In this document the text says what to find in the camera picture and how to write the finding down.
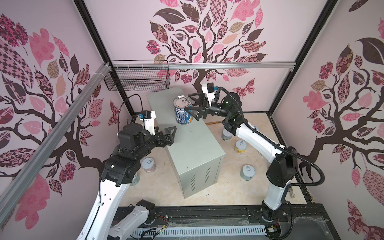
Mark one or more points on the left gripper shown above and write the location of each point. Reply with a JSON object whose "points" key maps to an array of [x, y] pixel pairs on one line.
{"points": [[169, 138]]}

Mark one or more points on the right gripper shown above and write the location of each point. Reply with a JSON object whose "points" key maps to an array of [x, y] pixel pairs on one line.
{"points": [[204, 112]]}

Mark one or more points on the large blue labelled can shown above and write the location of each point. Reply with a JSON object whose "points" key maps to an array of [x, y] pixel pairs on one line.
{"points": [[182, 110]]}

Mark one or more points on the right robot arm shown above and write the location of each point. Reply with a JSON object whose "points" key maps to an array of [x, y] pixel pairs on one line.
{"points": [[217, 101]]}

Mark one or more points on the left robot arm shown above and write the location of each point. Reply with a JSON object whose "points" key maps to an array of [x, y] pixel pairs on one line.
{"points": [[136, 142]]}

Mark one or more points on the wooden knife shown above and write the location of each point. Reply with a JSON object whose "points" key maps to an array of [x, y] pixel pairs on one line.
{"points": [[213, 123]]}

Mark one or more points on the grey metal cabinet box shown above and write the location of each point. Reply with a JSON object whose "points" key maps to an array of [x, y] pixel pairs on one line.
{"points": [[196, 156]]}

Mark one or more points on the white green labelled can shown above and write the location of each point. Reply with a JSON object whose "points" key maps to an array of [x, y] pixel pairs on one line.
{"points": [[226, 135]]}

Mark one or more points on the teal labelled can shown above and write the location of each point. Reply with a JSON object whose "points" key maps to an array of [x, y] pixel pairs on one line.
{"points": [[135, 180]]}

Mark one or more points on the yellow labelled can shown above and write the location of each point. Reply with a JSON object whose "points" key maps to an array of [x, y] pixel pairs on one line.
{"points": [[240, 147]]}

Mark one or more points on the pale blue labelled can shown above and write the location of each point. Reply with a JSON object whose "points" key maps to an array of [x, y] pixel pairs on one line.
{"points": [[247, 172]]}

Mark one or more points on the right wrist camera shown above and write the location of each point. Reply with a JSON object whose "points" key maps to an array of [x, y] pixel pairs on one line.
{"points": [[209, 90]]}

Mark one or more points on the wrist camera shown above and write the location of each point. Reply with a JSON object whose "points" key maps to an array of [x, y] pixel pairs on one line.
{"points": [[148, 119], [209, 90]]}

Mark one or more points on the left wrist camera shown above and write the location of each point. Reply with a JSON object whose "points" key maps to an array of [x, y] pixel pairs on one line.
{"points": [[148, 119]]}

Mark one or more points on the horizontal aluminium rail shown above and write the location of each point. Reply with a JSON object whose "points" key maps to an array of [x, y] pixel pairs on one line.
{"points": [[192, 66]]}

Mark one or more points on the black wire basket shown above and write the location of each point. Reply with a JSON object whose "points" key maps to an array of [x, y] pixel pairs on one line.
{"points": [[138, 76]]}

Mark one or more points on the white slotted cable duct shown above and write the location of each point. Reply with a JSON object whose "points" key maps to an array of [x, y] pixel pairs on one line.
{"points": [[219, 231]]}

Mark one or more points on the diagonal aluminium rail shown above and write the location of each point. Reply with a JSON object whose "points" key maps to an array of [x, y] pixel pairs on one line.
{"points": [[16, 189]]}

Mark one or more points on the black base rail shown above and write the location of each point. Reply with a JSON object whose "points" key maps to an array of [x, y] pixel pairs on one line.
{"points": [[294, 222]]}

